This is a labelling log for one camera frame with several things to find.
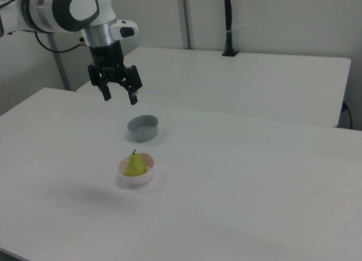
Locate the pink bowl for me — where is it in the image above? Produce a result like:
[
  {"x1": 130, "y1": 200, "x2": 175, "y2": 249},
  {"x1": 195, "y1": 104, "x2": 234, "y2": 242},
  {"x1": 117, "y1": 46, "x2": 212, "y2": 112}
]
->
[{"x1": 118, "y1": 152, "x2": 156, "y2": 186}]

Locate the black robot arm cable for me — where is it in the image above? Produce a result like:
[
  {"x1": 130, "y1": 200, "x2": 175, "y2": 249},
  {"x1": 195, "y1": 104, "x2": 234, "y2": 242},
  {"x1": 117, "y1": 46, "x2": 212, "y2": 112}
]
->
[{"x1": 35, "y1": 32, "x2": 87, "y2": 53}]

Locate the black camera stand pole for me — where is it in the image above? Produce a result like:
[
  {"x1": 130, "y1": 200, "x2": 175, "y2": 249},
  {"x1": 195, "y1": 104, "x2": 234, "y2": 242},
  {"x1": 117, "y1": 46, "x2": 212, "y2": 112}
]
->
[{"x1": 221, "y1": 0, "x2": 240, "y2": 57}]

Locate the grey partition post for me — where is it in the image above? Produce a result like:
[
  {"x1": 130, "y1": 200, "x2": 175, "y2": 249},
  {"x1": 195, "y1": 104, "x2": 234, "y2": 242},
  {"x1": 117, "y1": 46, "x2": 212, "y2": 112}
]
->
[{"x1": 175, "y1": 0, "x2": 196, "y2": 50}]

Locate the white side table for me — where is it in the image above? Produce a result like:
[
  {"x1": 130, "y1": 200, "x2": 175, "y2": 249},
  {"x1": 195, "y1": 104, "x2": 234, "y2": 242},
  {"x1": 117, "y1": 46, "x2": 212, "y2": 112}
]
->
[{"x1": 75, "y1": 46, "x2": 352, "y2": 129}]

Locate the green yellow pear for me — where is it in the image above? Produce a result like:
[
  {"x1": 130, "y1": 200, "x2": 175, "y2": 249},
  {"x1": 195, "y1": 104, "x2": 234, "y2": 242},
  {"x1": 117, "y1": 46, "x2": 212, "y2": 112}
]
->
[{"x1": 124, "y1": 149, "x2": 148, "y2": 177}]

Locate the grey bowl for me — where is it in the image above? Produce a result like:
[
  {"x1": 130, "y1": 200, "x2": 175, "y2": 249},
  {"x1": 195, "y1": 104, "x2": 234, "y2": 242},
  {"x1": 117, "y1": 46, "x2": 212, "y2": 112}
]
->
[{"x1": 127, "y1": 114, "x2": 159, "y2": 142}]

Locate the black wall cable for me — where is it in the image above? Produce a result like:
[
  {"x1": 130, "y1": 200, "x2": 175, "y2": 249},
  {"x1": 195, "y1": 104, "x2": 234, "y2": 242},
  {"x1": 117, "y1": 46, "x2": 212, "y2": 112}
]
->
[{"x1": 341, "y1": 101, "x2": 354, "y2": 130}]

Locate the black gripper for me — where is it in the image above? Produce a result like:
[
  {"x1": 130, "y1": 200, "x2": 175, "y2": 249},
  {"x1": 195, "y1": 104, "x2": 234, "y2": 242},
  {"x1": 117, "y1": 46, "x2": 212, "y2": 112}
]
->
[{"x1": 87, "y1": 42, "x2": 143, "y2": 106}]

